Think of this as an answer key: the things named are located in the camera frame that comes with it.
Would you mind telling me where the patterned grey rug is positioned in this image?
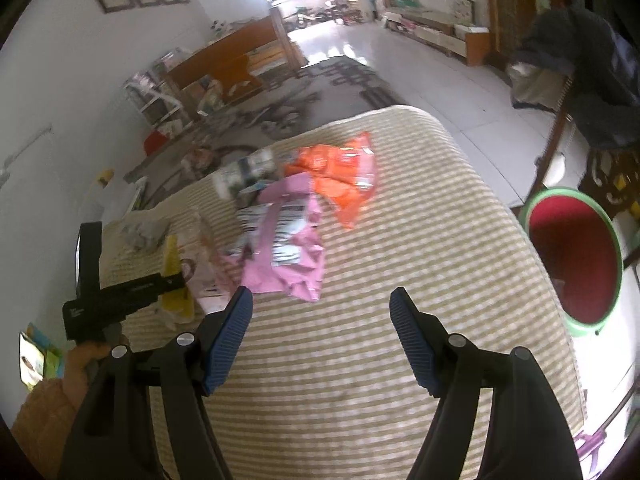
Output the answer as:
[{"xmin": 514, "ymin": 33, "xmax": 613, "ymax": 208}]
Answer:
[{"xmin": 125, "ymin": 55, "xmax": 406, "ymax": 208}]

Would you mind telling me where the wooden bench sofa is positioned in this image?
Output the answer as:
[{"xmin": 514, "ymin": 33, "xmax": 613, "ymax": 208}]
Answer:
[{"xmin": 167, "ymin": 8, "xmax": 305, "ymax": 103}]

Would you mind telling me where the red bin with green rim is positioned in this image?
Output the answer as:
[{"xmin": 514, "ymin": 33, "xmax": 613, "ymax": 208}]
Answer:
[{"xmin": 518, "ymin": 188, "xmax": 623, "ymax": 337}]

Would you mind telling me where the yellow white wrapper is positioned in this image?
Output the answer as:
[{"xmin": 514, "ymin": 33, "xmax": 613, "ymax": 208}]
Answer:
[{"xmin": 160, "ymin": 235, "xmax": 194, "ymax": 328}]

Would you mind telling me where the navy blue jacket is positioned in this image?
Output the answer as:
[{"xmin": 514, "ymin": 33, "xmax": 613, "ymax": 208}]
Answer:
[{"xmin": 510, "ymin": 8, "xmax": 639, "ymax": 150}]

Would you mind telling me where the striped beige table mat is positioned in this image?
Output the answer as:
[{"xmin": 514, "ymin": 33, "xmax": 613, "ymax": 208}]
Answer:
[{"xmin": 98, "ymin": 104, "xmax": 586, "ymax": 480}]

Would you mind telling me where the grey paper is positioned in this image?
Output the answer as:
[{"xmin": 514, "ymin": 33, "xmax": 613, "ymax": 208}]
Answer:
[{"xmin": 122, "ymin": 219, "xmax": 170, "ymax": 252}]

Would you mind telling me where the person's left hand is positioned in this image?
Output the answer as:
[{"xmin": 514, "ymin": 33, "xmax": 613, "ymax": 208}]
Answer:
[{"xmin": 62, "ymin": 341, "xmax": 111, "ymax": 410}]

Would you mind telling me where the low tv cabinet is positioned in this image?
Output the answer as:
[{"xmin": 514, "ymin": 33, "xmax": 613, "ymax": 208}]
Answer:
[{"xmin": 382, "ymin": 8, "xmax": 491, "ymax": 66}]

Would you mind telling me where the orange snack bag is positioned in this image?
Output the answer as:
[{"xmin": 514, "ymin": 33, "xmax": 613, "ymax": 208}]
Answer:
[{"xmin": 283, "ymin": 132, "xmax": 378, "ymax": 229}]

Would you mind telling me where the pink snack bag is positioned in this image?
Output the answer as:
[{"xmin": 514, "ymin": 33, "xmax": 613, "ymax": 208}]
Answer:
[{"xmin": 222, "ymin": 172, "xmax": 324, "ymax": 302}]

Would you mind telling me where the carved wooden chair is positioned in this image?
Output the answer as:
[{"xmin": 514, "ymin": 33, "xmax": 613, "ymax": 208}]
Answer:
[{"xmin": 527, "ymin": 77, "xmax": 639, "ymax": 218}]

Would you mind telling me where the floral paper cup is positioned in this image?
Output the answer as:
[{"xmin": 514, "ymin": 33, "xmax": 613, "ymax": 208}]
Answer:
[{"xmin": 212, "ymin": 148, "xmax": 279, "ymax": 200}]

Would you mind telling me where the white wire rack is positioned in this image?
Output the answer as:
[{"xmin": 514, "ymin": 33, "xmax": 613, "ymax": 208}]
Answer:
[{"xmin": 124, "ymin": 72, "xmax": 190, "ymax": 138}]

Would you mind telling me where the red bag on floor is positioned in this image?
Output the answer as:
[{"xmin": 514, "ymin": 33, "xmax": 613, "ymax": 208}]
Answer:
[{"xmin": 143, "ymin": 130, "xmax": 169, "ymax": 156}]

